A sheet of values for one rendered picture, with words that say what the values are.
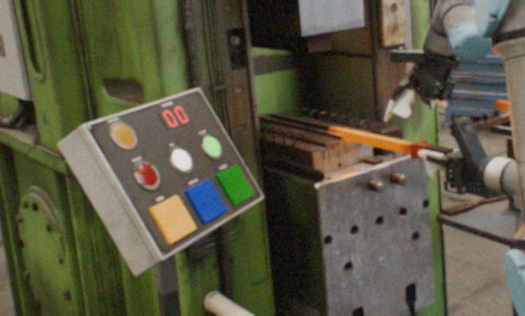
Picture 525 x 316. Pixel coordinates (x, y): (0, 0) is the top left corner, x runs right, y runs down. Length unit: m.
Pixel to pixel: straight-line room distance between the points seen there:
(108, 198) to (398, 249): 0.91
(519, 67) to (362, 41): 1.15
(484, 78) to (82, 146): 4.66
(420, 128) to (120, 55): 0.91
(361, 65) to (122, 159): 0.99
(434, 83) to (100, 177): 0.72
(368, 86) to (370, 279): 0.57
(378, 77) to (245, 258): 0.64
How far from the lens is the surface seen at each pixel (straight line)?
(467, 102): 5.97
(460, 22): 1.50
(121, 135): 1.45
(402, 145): 1.78
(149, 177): 1.44
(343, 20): 1.90
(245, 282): 2.04
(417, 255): 2.13
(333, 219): 1.89
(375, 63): 2.17
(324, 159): 1.91
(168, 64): 1.81
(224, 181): 1.56
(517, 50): 1.10
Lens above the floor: 1.48
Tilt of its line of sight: 13 degrees down
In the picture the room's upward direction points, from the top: 5 degrees counter-clockwise
